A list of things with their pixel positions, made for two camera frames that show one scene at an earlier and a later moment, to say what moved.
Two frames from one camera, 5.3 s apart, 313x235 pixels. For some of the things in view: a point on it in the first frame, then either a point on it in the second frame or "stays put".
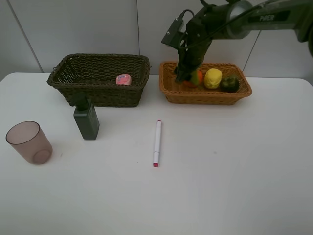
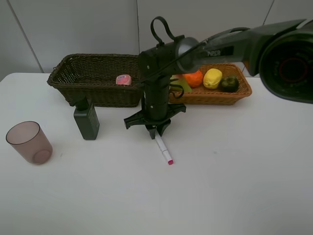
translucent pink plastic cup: [28, 137] stays put
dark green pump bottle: [85, 117] stays put
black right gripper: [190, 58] -> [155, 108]
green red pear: [197, 78] -> [182, 81]
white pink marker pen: [157, 145] -> [160, 142]
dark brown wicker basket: [96, 74] stays put
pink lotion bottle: [123, 80] stays put
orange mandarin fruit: [188, 83] -> [195, 80]
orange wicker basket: [177, 93] stays put
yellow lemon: [212, 78] stays put
